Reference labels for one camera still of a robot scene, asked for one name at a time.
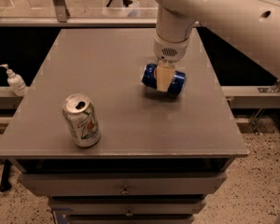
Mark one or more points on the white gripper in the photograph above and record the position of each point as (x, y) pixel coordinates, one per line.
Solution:
(170, 50)

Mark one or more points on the blue Pepsi can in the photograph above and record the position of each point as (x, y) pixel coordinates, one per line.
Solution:
(149, 79)

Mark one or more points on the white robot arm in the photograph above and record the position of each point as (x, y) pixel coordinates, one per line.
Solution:
(251, 26)

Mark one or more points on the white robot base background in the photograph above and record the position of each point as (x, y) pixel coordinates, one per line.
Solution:
(121, 8)

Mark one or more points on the white 7UP can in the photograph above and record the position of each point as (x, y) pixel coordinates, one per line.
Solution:
(79, 115)

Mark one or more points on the grey drawer cabinet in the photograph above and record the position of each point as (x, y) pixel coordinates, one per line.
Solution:
(142, 131)

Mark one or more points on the top grey drawer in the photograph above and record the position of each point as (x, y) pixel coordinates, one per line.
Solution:
(61, 185)

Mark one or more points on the grey drawer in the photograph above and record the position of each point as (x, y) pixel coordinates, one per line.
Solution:
(128, 206)
(61, 185)

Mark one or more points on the white pump bottle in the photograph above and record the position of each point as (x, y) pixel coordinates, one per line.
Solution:
(15, 81)

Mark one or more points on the black floor object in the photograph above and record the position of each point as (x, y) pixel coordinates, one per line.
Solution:
(4, 183)

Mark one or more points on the metal bracket clamp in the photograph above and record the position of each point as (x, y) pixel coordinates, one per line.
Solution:
(275, 88)

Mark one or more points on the metal rail frame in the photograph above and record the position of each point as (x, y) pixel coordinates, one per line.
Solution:
(69, 13)

